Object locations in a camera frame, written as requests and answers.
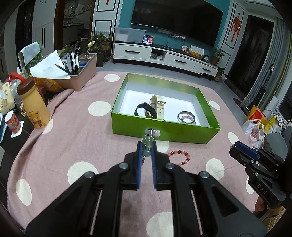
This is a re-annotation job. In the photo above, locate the red bead bracelet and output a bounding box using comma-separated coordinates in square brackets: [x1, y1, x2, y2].
[167, 149, 191, 167]

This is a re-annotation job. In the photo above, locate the green jade pendant necklace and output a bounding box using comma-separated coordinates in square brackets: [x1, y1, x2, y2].
[141, 127, 162, 164]

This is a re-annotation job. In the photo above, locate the black strap wristwatch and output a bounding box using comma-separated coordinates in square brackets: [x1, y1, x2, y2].
[134, 102, 157, 119]

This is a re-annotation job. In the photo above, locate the silver bangle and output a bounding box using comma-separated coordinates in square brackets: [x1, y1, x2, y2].
[177, 111, 195, 124]

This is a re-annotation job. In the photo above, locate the right hand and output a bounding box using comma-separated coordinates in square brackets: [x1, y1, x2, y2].
[255, 197, 284, 217]

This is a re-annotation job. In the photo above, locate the white plastic shopping bag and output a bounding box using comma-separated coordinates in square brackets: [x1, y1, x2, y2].
[241, 119, 264, 149]

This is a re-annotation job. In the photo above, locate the yellow paper bag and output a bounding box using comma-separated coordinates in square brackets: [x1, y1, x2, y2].
[247, 105, 278, 135]

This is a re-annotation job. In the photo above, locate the pink polka dot blanket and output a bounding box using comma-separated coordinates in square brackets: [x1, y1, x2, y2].
[7, 72, 257, 236]

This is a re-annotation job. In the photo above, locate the green cardboard box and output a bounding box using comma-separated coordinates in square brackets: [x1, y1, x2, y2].
[111, 73, 220, 144]

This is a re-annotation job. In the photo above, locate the potted green plant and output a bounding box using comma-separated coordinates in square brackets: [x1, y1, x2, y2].
[210, 46, 225, 66]

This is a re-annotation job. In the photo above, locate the yellow bear bottle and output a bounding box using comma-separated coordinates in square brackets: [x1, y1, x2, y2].
[8, 72, 51, 129]

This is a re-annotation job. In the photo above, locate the pink storage bin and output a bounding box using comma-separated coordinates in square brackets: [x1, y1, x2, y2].
[55, 53, 97, 91]

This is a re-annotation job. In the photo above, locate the white tv cabinet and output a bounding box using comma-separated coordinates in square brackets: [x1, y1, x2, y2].
[113, 42, 219, 77]

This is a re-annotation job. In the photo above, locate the red white small can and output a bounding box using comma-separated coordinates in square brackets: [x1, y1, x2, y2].
[4, 111, 21, 134]

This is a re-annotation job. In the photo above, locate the white paper sheet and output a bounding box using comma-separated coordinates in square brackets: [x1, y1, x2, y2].
[30, 50, 71, 80]

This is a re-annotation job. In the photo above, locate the clear plastic storage box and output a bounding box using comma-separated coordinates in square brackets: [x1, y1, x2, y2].
[114, 27, 146, 43]

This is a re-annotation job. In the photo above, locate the black television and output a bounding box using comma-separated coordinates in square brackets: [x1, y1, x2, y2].
[131, 0, 224, 46]

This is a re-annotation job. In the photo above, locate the pink bead bracelet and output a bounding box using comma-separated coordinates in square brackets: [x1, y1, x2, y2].
[180, 114, 197, 125]

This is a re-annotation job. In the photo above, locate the cream strap wristwatch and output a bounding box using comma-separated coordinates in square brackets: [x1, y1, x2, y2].
[149, 95, 166, 120]

